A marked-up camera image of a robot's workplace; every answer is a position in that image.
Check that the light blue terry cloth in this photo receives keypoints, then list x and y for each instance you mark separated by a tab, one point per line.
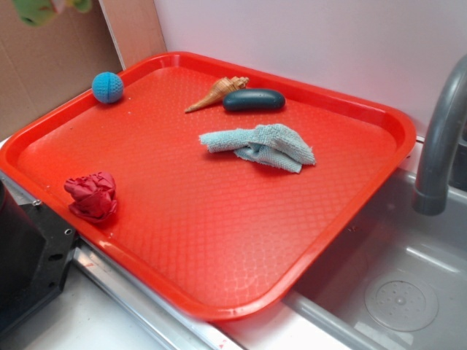
274	145

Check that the green plush turtle toy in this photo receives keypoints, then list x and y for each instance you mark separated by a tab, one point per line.
38	13

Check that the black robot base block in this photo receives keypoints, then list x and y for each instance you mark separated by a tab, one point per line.
37	246

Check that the red plastic tray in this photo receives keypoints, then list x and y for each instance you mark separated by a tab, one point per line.
217	236

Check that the dark teal oblong stone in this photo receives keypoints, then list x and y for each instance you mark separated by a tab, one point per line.
253	98

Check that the brown spiral seashell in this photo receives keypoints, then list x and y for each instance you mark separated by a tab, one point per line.
219	91

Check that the crumpled red cloth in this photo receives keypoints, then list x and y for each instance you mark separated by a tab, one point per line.
94	196

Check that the blue knitted ball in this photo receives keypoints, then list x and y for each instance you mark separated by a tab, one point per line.
107	87

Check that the grey plastic sink basin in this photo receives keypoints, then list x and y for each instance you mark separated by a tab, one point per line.
393	278

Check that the grey plastic faucet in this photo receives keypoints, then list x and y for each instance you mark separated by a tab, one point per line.
443	159

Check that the brown cardboard panel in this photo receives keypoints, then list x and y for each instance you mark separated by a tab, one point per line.
44	67

